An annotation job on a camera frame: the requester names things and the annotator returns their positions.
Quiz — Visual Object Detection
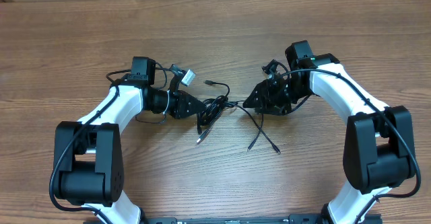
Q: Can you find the thin black USB-C cable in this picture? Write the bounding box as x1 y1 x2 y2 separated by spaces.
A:
228 100 281 155

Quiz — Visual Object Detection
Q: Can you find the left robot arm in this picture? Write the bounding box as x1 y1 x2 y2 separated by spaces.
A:
48 57 205 223

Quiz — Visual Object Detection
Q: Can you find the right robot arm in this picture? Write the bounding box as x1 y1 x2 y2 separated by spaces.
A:
242 40 422 224

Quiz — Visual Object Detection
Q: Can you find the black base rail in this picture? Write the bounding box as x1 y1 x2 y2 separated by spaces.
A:
84 213 383 224

